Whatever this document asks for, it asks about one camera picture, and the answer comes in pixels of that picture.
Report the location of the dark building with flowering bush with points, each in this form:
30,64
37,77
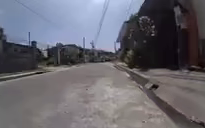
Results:
160,36

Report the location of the row of low buildings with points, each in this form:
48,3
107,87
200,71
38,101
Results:
68,51

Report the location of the grey concrete wall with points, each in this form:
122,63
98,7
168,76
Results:
16,60

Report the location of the grey concrete road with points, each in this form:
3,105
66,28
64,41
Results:
80,96

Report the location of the building with red pillar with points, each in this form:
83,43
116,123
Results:
193,40

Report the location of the grey concrete pavement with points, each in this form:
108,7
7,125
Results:
186,90

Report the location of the green bush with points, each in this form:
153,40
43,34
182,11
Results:
129,58

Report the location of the pole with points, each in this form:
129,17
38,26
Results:
29,38
84,48

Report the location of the grey kerb strip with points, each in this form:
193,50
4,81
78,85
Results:
13,76

